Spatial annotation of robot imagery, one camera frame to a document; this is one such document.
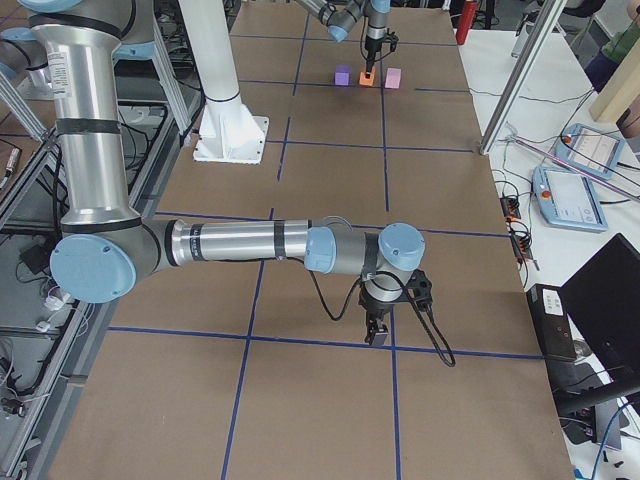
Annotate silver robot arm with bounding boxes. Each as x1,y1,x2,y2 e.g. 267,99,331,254
26,1,434,346
297,0,398,80

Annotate long reacher stick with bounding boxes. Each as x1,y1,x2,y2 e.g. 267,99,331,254
505,129,639,202

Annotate near teach pendant tablet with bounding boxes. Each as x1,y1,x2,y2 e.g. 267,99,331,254
532,166,608,233

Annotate red cylinder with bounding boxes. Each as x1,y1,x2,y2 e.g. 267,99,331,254
456,0,477,45

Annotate far teach pendant tablet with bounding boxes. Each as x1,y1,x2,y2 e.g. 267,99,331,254
555,123,624,180

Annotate orange foam block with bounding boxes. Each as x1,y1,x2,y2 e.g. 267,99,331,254
358,69,376,87

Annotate black computer box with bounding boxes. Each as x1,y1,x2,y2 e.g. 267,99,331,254
526,284,577,362

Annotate purple foam block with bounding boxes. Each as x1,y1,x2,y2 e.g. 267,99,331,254
334,65,351,87

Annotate aluminium frame post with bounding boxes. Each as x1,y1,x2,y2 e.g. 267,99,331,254
479,0,566,155

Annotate teach pendant tablet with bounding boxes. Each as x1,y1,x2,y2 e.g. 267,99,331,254
532,166,608,233
555,123,624,180

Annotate brown paper table cover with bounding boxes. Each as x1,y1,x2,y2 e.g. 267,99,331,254
48,4,576,480

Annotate black monitor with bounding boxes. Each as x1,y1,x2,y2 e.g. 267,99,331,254
556,233,639,415

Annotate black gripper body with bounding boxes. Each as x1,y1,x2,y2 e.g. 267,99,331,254
358,282,400,330
364,35,383,62

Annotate pink foam block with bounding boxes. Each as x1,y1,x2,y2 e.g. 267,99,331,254
384,67,402,90

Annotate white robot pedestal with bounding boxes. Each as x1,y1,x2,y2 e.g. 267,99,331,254
179,0,269,164

